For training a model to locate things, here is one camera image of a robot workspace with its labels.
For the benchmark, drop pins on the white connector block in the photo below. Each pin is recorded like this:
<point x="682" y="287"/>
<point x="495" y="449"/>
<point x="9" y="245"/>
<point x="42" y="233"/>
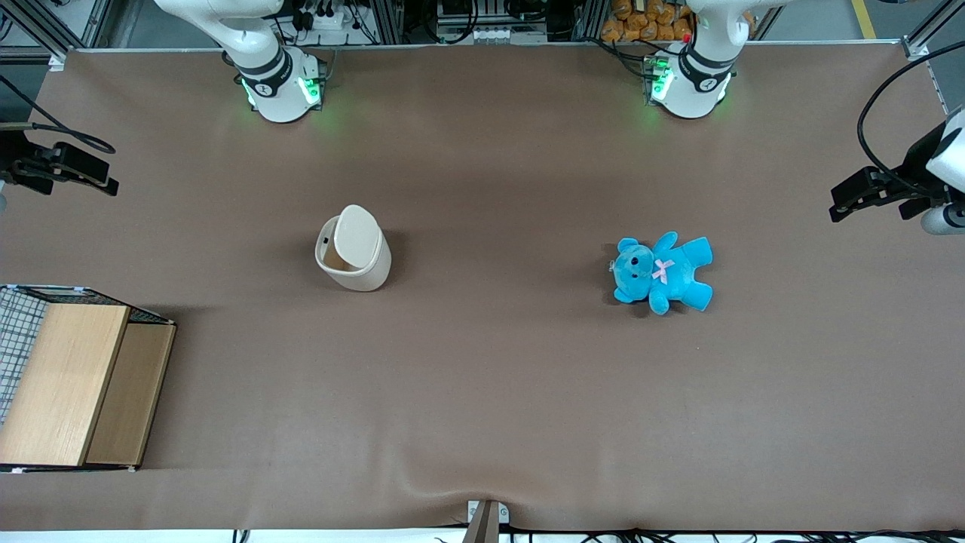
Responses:
<point x="505" y="35"/>

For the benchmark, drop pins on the brown camera mount post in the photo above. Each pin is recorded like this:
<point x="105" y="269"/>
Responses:
<point x="484" y="524"/>

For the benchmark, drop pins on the beige lidded trash can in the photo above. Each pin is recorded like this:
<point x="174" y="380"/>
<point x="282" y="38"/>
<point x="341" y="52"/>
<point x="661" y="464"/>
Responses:
<point x="358" y="241"/>

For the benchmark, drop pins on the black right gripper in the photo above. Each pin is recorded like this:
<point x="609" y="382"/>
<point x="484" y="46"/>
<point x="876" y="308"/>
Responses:
<point x="13" y="155"/>

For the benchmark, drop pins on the dark wooden shelf board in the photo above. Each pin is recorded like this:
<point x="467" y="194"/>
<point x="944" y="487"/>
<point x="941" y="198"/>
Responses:
<point x="128" y="400"/>

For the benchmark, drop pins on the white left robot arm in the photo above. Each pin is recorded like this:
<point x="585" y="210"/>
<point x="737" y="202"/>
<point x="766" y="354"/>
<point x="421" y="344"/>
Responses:
<point x="697" y="83"/>

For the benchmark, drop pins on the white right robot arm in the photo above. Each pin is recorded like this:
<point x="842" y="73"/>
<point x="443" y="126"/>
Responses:
<point x="279" y="90"/>

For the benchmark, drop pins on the blue teddy bear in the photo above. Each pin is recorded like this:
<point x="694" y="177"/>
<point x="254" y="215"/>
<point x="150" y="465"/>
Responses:
<point x="663" y="275"/>

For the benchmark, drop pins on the orange snack bags pile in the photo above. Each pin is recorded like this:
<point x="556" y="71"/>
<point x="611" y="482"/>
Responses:
<point x="648" y="19"/>

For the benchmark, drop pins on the brown table cloth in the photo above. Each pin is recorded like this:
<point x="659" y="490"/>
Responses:
<point x="482" y="392"/>

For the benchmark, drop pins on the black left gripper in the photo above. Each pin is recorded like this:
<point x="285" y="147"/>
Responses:
<point x="914" y="165"/>

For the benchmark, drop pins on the light wooden shelf board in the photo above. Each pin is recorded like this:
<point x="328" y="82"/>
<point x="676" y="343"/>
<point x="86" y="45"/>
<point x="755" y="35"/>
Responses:
<point x="64" y="377"/>

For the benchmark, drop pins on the white power strip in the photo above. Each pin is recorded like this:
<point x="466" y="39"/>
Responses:
<point x="326" y="19"/>

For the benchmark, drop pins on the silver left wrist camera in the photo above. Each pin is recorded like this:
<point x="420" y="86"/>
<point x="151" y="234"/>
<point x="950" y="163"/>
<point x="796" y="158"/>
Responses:
<point x="942" y="220"/>

